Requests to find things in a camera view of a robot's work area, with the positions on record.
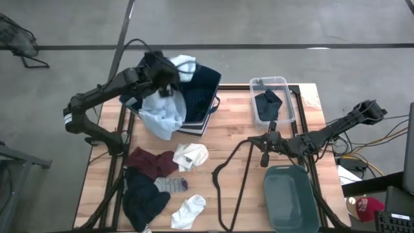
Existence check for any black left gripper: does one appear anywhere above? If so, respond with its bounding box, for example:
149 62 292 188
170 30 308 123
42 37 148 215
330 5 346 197
138 50 180 97

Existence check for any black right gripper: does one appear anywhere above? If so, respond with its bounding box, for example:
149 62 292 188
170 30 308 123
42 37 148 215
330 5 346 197
248 120 289 168

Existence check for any black mesh chair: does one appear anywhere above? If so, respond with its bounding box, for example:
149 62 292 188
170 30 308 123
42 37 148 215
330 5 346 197
0 12 51 69

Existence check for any black desk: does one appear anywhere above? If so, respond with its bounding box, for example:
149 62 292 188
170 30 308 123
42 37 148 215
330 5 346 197
341 171 405 198

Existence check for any red cap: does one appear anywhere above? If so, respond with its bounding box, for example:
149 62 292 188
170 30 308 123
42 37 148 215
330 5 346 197
345 195 386 223

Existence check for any maroon cloth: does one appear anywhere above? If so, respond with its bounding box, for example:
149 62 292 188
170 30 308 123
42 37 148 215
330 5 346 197
125 146 179 181

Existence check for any plain white sock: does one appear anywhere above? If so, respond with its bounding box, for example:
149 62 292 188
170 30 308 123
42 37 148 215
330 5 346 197
170 194 207 230

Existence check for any grey metal stand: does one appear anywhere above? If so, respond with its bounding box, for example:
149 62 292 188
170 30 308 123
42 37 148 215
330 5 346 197
0 142 52 233

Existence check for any black keyboard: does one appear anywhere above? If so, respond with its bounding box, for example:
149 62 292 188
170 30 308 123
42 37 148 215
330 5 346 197
374 210 414 233

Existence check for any white paper sheet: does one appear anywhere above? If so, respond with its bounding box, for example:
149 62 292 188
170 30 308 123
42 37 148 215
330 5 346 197
336 164 363 186

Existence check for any grey striped sock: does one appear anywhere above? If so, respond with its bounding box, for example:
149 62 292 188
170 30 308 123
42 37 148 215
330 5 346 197
153 177 189 194

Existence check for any black velvet clothes hanger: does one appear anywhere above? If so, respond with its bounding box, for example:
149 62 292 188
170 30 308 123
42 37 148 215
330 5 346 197
212 139 255 232

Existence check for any teal plastic bin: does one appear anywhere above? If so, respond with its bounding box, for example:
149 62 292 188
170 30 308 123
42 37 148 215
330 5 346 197
263 164 321 233

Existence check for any clear plastic bin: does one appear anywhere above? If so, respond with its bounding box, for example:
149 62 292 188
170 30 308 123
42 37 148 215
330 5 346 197
248 76 296 126

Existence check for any black power adapter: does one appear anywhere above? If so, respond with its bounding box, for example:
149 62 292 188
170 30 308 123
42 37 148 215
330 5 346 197
338 157 368 172

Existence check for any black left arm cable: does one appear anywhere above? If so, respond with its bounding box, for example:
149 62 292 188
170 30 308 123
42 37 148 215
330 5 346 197
96 38 157 90

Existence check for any grey monitor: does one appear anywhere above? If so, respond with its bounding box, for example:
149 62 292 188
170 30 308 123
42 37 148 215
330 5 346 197
402 102 414 195

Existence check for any dark grey cloth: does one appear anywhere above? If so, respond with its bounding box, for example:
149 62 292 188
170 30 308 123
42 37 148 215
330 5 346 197
254 89 283 122

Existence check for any navy cloth with white lettering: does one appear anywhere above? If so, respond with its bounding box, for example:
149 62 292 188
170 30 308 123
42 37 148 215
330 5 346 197
122 166 171 233

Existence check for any black box device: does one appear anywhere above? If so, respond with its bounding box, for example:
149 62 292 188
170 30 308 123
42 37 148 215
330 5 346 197
384 186 414 216

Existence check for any light blue shirt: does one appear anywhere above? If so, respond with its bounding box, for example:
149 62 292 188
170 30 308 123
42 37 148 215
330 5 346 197
138 89 188 140

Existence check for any navy white striped fabric basket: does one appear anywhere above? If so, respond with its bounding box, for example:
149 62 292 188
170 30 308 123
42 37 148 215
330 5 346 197
118 51 223 137

